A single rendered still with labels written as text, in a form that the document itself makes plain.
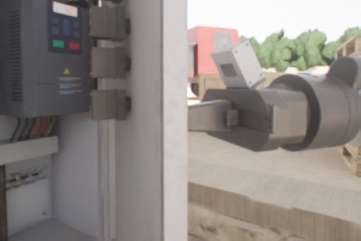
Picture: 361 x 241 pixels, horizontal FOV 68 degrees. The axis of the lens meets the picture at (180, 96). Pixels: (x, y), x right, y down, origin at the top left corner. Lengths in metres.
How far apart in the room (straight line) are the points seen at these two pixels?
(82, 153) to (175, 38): 0.50
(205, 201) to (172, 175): 1.65
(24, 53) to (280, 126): 0.45
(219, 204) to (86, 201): 1.23
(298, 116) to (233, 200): 1.51
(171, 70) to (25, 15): 0.39
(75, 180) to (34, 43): 0.34
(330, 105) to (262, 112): 0.09
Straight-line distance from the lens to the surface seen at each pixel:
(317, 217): 1.65
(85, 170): 0.68
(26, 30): 0.56
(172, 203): 0.23
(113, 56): 0.40
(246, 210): 1.76
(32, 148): 0.67
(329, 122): 0.31
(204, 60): 9.93
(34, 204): 0.78
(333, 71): 0.36
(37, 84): 0.54
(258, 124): 0.25
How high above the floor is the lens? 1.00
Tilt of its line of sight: 3 degrees down
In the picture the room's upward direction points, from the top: straight up
